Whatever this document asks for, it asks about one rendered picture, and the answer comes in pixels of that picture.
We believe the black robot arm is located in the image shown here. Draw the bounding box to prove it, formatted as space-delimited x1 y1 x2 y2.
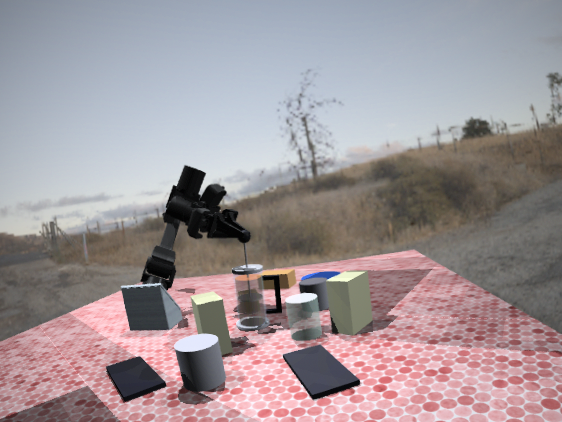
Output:
140 166 227 291

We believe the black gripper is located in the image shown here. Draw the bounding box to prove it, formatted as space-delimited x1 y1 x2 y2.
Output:
183 201 250 239

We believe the clear glass cylinder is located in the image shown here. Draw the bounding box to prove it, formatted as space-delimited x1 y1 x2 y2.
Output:
285 293 322 341

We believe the grey cylinder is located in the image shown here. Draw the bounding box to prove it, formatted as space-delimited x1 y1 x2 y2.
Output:
299 278 329 311
174 334 226 392

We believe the blue cylinder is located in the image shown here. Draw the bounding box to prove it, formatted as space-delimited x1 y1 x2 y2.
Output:
301 271 340 281

